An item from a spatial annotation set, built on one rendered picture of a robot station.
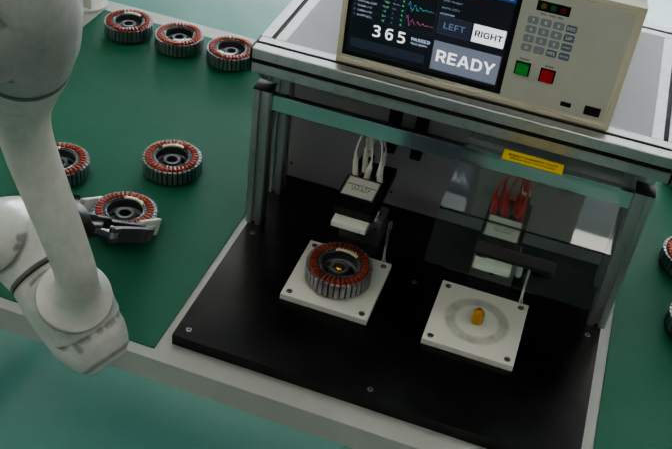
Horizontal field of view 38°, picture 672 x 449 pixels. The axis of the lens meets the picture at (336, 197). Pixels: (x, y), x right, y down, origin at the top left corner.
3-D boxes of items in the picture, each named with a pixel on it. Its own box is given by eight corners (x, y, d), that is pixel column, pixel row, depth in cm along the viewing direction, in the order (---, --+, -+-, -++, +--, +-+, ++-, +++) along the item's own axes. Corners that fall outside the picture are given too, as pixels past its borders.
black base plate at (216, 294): (574, 478, 141) (578, 468, 139) (171, 344, 153) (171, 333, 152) (607, 277, 177) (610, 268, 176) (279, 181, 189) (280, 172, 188)
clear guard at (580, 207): (594, 313, 131) (606, 280, 127) (422, 261, 135) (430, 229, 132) (616, 181, 156) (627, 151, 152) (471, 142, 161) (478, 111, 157)
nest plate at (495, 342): (511, 371, 153) (513, 366, 152) (420, 343, 156) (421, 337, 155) (527, 310, 164) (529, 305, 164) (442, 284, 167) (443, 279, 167)
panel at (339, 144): (616, 270, 175) (668, 133, 157) (275, 171, 188) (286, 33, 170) (616, 266, 176) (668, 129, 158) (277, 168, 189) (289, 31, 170)
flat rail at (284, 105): (638, 211, 149) (643, 196, 147) (262, 107, 161) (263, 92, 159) (638, 207, 150) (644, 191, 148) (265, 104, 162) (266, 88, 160)
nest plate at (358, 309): (365, 325, 158) (366, 320, 157) (279, 298, 160) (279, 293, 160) (391, 269, 169) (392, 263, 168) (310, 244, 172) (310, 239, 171)
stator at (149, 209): (134, 251, 167) (134, 234, 165) (79, 230, 170) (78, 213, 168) (168, 218, 176) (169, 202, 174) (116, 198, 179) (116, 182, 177)
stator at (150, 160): (199, 189, 184) (200, 173, 182) (139, 186, 183) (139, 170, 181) (202, 154, 193) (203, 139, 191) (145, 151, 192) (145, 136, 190)
